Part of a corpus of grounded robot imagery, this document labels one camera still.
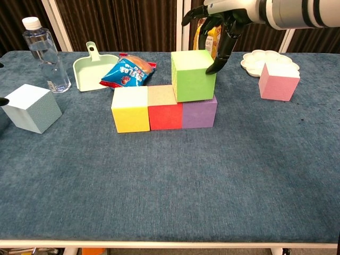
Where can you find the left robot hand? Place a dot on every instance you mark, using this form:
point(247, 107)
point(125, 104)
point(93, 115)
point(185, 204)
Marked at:
point(4, 101)

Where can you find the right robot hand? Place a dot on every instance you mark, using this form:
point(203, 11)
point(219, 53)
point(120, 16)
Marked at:
point(228, 10)

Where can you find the light blue foam cube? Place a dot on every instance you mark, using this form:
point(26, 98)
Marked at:
point(29, 106)

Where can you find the green foam cube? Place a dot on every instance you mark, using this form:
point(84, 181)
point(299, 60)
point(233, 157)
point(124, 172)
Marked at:
point(195, 82)

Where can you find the purple foam cube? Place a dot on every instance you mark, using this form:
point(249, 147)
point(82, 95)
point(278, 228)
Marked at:
point(197, 115)

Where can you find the red foam cube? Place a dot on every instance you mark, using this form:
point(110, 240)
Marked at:
point(164, 117)

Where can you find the yellow foam cube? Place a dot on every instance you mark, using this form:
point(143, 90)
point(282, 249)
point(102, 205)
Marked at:
point(130, 118)

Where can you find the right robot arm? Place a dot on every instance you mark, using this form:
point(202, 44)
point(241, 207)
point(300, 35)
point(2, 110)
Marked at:
point(297, 12)

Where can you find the yellow-capped tea bottle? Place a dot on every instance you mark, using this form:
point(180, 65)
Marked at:
point(212, 43)

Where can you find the white flower paint palette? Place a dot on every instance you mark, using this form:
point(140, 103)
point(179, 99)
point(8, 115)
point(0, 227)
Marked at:
point(255, 62)

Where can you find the clear plastic water bottle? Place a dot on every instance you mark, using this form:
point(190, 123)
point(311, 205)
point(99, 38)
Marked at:
point(47, 58)

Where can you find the pink foam cube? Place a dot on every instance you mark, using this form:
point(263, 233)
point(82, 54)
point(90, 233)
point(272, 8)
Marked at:
point(279, 85)

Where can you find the mint green dustpan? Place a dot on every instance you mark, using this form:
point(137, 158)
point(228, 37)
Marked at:
point(90, 74)

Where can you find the blue snack bag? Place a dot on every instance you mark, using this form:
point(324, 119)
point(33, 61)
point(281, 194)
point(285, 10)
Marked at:
point(130, 71)

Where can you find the blue table mat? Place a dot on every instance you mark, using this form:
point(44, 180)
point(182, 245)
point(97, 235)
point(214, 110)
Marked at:
point(170, 186)

